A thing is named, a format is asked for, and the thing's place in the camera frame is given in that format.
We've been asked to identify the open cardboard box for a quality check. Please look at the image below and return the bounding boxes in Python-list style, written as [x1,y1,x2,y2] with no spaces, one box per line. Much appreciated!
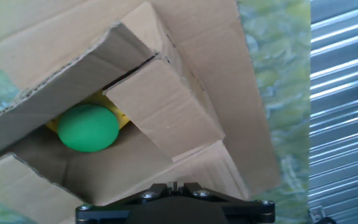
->
[0,0,313,224]

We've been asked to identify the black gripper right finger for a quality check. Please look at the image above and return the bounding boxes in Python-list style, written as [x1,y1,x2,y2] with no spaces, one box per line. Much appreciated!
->
[175,182,276,224]

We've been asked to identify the green mushroom button yellow box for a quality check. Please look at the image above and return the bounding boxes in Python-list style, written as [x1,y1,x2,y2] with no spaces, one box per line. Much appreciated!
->
[45,90,132,153]

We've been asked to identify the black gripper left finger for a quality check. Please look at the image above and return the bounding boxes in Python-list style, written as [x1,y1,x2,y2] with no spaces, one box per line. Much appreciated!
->
[75,182,176,224]

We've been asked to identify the brown cardboard box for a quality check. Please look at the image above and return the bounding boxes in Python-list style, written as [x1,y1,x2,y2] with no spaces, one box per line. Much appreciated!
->
[0,0,281,224]

